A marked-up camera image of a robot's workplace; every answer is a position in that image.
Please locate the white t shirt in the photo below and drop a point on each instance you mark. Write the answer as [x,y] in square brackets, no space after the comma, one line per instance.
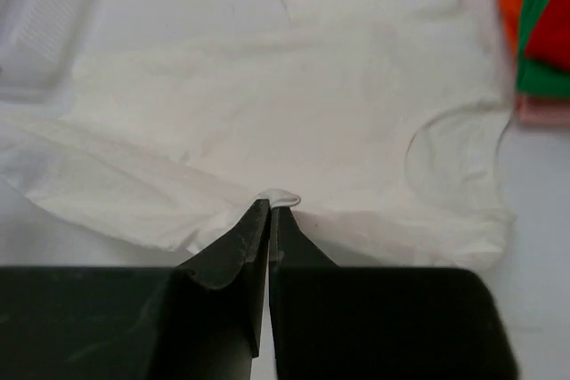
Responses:
[378,120]

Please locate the pink folded t shirt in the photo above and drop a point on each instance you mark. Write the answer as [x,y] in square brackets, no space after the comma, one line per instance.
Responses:
[542,112]

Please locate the red folded t shirt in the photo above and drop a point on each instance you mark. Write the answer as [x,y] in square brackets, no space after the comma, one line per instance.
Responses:
[549,39]

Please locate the green folded t shirt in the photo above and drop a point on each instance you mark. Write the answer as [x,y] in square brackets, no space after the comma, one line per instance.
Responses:
[535,77]

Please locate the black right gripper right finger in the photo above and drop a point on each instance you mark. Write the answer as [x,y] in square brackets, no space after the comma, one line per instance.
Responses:
[290,248]

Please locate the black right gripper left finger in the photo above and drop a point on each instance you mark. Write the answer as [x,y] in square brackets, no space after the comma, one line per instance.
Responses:
[236,262]

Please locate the white plastic basket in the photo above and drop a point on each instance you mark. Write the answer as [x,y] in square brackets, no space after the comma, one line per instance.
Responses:
[38,42]

